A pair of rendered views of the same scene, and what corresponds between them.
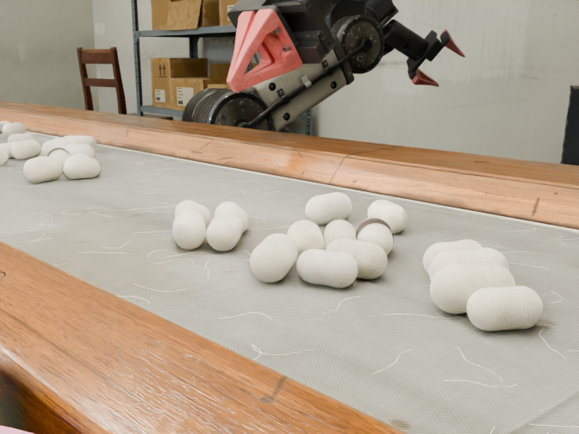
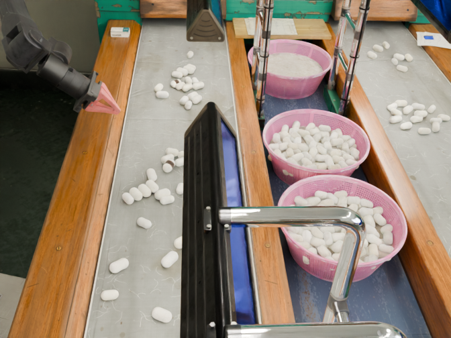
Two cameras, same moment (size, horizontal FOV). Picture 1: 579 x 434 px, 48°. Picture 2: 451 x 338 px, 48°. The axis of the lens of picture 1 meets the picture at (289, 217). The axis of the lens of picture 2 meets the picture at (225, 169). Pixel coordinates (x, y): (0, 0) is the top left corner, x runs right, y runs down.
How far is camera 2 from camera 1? 1.70 m
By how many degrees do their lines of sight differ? 115
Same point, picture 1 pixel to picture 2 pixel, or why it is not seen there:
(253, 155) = (115, 133)
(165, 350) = (237, 69)
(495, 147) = not seen: outside the picture
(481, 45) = not seen: outside the picture
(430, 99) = not seen: outside the picture
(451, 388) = (210, 68)
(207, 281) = (208, 92)
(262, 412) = (237, 62)
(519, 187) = (123, 77)
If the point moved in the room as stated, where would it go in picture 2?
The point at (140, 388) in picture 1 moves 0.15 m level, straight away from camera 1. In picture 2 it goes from (242, 66) to (219, 88)
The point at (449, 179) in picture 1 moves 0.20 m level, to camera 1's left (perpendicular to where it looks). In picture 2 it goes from (122, 88) to (170, 115)
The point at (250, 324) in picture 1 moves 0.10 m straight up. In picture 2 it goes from (215, 82) to (215, 51)
